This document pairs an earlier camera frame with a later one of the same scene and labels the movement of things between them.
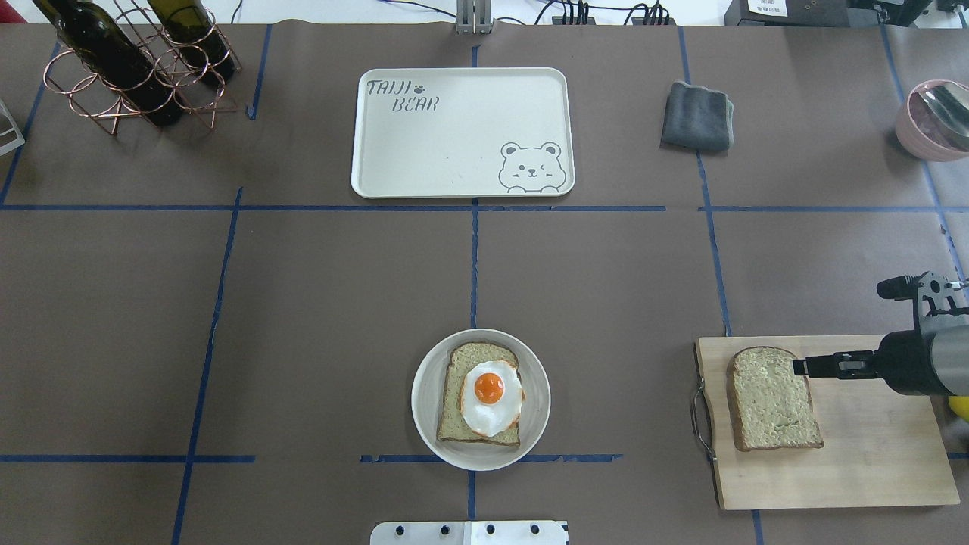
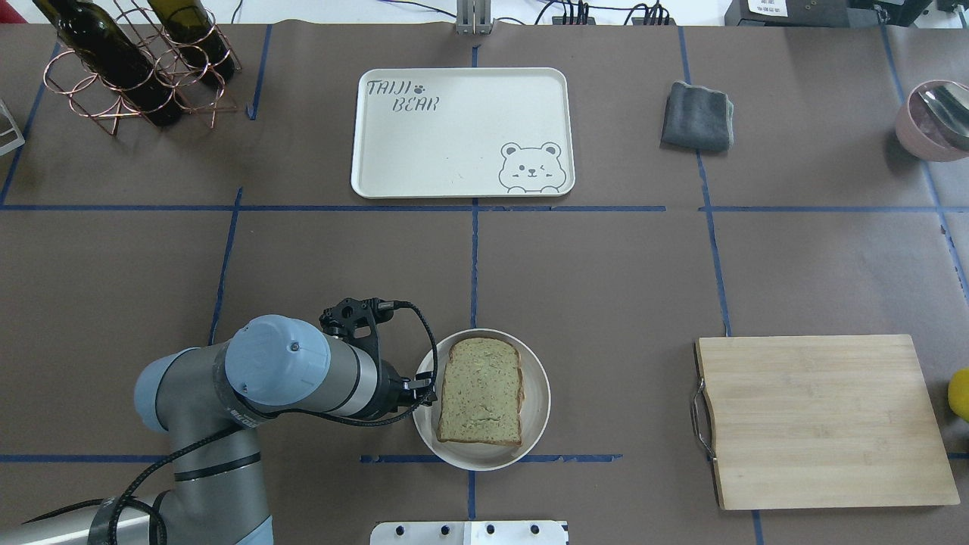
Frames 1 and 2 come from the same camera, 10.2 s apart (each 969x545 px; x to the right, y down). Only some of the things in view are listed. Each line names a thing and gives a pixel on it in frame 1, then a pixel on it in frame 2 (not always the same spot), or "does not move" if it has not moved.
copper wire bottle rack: x=144 y=70 does not move
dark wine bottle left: x=114 y=57 does not move
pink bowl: x=933 y=123 does not move
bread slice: x=771 y=407 → x=483 y=393
